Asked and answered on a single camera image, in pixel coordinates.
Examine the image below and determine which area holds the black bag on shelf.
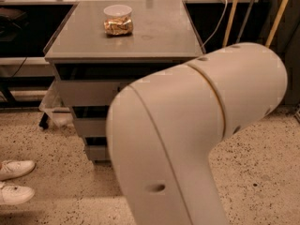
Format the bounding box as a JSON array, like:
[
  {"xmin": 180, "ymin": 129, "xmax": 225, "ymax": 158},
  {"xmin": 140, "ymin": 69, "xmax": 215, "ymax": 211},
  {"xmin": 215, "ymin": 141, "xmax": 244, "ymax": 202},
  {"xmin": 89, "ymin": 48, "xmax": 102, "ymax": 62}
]
[{"xmin": 0, "ymin": 7, "xmax": 28, "ymax": 42}]

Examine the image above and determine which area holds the white sneaker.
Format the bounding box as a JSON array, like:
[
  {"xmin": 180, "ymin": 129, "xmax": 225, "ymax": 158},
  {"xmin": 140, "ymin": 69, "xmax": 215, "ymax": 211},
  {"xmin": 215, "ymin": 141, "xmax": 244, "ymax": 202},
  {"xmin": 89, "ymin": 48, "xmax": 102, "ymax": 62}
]
[
  {"xmin": 0, "ymin": 182, "xmax": 35, "ymax": 205},
  {"xmin": 0, "ymin": 160, "xmax": 36, "ymax": 181}
]

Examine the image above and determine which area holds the lower white sneaker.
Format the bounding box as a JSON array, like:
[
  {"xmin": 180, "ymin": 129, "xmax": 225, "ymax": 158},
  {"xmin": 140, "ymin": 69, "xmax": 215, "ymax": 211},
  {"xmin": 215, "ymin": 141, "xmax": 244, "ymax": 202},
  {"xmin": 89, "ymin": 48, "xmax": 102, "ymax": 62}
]
[{"xmin": 0, "ymin": 182, "xmax": 35, "ymax": 205}]

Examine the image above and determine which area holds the clear plastic bin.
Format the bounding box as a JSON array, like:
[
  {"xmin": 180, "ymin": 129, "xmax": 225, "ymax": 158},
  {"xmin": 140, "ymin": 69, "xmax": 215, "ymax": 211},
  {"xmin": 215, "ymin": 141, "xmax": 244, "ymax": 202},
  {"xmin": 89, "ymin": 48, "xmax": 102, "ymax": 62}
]
[{"xmin": 38, "ymin": 80, "xmax": 72, "ymax": 128}]

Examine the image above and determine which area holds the white power cable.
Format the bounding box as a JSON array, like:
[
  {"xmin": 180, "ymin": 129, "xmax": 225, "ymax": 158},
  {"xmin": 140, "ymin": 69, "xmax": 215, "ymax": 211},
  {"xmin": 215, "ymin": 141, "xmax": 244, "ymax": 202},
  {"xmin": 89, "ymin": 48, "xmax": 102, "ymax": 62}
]
[{"xmin": 201, "ymin": 0, "xmax": 229, "ymax": 49}]

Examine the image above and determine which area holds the upper white sneaker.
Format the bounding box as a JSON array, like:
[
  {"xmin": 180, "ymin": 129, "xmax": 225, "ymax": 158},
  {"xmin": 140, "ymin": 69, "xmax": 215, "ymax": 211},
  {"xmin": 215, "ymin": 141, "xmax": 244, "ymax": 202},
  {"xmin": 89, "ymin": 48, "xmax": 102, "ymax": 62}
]
[{"xmin": 0, "ymin": 160, "xmax": 36, "ymax": 181}]

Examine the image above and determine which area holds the grey top drawer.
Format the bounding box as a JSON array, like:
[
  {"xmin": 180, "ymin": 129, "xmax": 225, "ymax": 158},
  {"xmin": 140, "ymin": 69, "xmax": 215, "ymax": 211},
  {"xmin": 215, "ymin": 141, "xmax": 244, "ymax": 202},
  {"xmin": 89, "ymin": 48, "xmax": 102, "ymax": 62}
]
[{"xmin": 57, "ymin": 81, "xmax": 130, "ymax": 107}]

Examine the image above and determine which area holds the grey bottom drawer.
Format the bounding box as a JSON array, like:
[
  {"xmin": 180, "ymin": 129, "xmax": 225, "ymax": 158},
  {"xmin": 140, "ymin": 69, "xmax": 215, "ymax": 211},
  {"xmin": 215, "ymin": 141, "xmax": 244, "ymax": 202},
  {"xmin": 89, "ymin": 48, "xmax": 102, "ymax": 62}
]
[{"xmin": 84, "ymin": 145, "xmax": 110, "ymax": 162}]

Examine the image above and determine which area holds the grey drawer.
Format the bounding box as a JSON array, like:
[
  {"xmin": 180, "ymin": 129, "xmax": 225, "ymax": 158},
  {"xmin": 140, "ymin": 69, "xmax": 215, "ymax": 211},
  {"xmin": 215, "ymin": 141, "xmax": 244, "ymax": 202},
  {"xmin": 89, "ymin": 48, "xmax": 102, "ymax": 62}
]
[
  {"xmin": 84, "ymin": 145, "xmax": 110, "ymax": 162},
  {"xmin": 73, "ymin": 118, "xmax": 106, "ymax": 137},
  {"xmin": 57, "ymin": 81, "xmax": 130, "ymax": 107}
]

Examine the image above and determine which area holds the yellow wooden hand cart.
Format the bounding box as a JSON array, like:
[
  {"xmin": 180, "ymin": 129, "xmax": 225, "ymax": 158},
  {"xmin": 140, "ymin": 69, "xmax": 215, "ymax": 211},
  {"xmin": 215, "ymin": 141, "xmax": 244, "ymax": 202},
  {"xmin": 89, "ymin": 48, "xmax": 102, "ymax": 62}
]
[{"xmin": 222, "ymin": 0, "xmax": 289, "ymax": 48}]

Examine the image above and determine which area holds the grey metal drawer cabinet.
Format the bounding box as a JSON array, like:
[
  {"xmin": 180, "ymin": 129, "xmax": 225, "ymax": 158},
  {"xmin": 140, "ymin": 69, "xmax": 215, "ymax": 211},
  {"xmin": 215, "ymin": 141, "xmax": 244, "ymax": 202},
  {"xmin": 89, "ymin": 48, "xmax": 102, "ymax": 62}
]
[{"xmin": 44, "ymin": 0, "xmax": 203, "ymax": 147}]

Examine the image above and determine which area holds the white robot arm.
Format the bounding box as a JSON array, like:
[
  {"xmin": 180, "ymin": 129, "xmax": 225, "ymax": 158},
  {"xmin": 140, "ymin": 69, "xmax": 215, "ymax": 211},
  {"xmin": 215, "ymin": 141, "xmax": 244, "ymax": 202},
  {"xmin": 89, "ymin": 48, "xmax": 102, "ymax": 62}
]
[{"xmin": 106, "ymin": 43, "xmax": 288, "ymax": 225}]

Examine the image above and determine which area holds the clear jar of snacks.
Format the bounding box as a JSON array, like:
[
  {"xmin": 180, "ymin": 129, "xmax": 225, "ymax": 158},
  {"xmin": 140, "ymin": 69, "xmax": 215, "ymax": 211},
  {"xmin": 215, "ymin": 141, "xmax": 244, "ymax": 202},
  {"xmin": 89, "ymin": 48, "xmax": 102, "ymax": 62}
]
[{"xmin": 103, "ymin": 5, "xmax": 133, "ymax": 36}]

